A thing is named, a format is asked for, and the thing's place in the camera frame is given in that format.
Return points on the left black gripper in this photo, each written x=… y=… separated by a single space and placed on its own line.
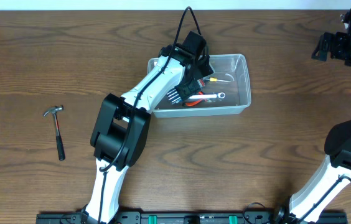
x=188 y=88

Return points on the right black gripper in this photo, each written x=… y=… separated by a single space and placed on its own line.
x=328 y=45

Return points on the black yellow screwdriver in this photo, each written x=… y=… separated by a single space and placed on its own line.
x=213 y=79

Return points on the silver double ring wrench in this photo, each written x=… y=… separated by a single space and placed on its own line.
x=220 y=95

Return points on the red handled pliers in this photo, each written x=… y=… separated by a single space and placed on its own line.
x=190 y=103

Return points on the blue screwdriver bit set case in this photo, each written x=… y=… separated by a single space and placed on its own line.
x=173 y=97

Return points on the small claw hammer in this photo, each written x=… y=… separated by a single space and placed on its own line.
x=53 y=111

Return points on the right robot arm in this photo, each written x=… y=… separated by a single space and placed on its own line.
x=334 y=173

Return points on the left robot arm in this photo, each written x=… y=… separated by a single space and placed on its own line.
x=122 y=125

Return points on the clear plastic container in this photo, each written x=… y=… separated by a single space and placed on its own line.
x=231 y=67

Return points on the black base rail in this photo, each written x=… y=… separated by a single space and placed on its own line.
x=161 y=218

